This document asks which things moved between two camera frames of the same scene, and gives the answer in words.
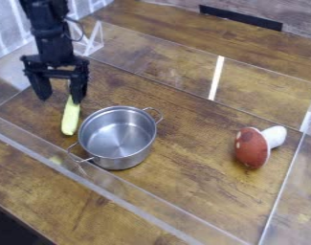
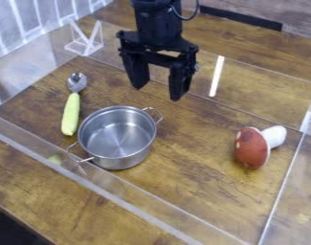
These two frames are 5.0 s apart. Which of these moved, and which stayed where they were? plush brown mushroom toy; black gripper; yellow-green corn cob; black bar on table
Moved: black gripper
Stayed: plush brown mushroom toy; black bar on table; yellow-green corn cob
